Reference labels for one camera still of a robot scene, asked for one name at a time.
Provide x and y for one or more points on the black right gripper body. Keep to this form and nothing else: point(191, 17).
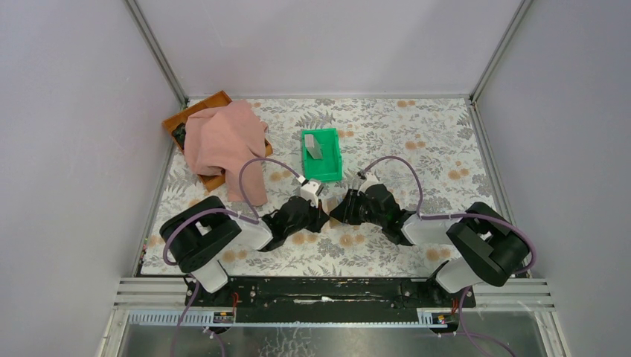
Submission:
point(352, 207)

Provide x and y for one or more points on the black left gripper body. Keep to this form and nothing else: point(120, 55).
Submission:
point(309, 214)

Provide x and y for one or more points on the green plastic bin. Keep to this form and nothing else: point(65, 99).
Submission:
point(329, 168)

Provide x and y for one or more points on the grey card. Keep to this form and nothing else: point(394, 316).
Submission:
point(313, 147)

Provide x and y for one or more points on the beige card holder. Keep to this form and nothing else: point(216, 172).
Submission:
point(328, 205)

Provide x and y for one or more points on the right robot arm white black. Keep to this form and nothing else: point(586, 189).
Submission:
point(490, 249)

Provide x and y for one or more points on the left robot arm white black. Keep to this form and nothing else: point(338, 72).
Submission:
point(195, 237)

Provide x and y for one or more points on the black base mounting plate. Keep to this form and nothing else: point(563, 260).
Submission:
point(327, 296)

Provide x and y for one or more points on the brown wooden tray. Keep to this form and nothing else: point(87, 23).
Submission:
point(175, 127)

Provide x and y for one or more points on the pink cloth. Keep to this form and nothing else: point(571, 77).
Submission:
point(221, 140)

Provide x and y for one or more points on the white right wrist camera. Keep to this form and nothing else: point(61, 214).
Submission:
point(368, 180)

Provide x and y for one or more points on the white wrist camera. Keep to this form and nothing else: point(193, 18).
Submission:
point(368, 180)
point(310, 190)

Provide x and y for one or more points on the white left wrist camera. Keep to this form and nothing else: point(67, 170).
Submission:
point(310, 190)

